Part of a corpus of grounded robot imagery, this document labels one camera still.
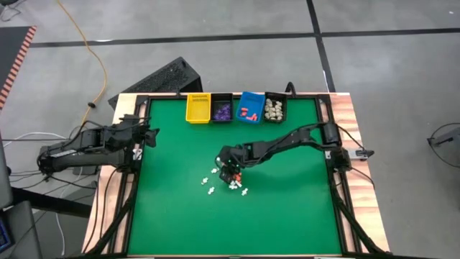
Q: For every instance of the grey stand leg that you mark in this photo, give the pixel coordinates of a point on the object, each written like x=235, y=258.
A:
x=447, y=136

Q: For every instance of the black orange-edged floor mat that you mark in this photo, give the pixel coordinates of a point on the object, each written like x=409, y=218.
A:
x=10, y=54

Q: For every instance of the black perforated case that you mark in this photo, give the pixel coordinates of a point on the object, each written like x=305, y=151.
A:
x=161, y=79

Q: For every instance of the blue plastic basket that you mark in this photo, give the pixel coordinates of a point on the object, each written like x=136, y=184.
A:
x=257, y=102

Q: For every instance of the black floor beam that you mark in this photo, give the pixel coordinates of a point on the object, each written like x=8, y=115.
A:
x=54, y=203

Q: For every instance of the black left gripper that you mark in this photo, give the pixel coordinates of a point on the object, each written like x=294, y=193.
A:
x=136, y=131

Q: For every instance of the grey equipment cart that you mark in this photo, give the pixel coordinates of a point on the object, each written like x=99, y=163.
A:
x=25, y=230

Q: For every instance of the small lit screen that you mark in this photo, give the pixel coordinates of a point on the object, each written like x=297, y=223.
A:
x=4, y=237

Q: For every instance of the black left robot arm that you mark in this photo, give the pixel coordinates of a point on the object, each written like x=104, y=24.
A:
x=86, y=158

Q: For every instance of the yellow plastic basket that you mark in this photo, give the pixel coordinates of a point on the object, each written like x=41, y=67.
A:
x=198, y=109

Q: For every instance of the black plastic basket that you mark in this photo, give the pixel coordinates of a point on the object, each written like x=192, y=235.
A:
x=276, y=95
x=222, y=97

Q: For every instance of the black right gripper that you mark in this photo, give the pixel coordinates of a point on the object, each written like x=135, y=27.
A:
x=231, y=156

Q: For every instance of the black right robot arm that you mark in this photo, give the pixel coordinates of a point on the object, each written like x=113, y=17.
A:
x=287, y=140

